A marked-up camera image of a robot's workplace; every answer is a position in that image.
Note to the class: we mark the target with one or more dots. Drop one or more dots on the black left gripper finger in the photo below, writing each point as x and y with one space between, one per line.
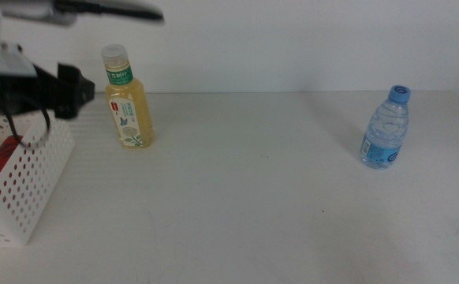
73 98

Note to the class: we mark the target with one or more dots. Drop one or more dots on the yellow tea bottle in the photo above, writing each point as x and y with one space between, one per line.
129 98

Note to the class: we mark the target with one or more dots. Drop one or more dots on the clear water bottle blue cap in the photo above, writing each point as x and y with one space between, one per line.
385 134

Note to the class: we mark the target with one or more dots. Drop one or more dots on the white perforated plastic basket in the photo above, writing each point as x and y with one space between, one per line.
28 177

